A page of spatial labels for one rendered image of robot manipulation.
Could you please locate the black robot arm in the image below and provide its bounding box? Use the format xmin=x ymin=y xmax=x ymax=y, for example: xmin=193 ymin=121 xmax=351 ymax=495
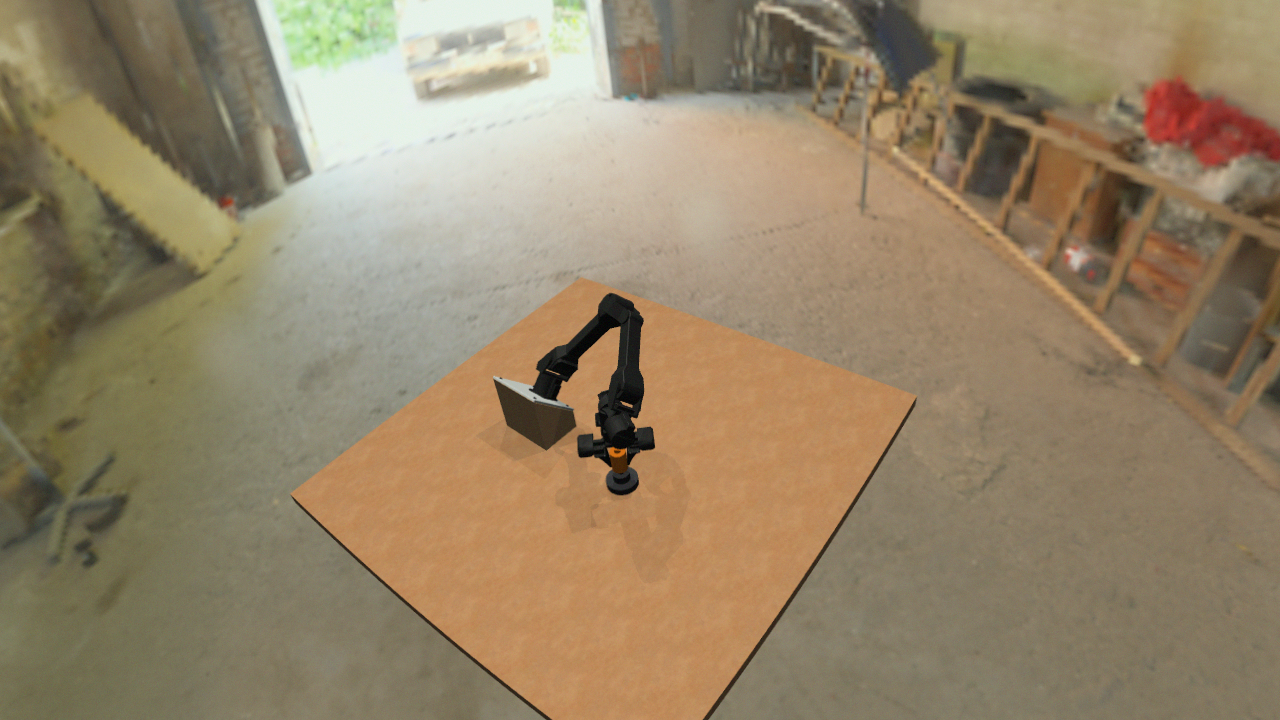
xmin=529 ymin=293 xmax=644 ymax=450

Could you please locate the dark grey round pedestal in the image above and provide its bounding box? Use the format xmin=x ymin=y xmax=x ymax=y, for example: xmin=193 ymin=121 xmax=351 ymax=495
xmin=605 ymin=468 xmax=639 ymax=495

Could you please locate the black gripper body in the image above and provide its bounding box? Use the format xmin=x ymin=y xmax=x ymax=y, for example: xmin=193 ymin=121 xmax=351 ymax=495
xmin=577 ymin=427 xmax=655 ymax=457

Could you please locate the orange knob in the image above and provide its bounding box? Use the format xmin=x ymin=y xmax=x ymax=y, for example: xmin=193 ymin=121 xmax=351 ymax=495
xmin=609 ymin=448 xmax=628 ymax=473

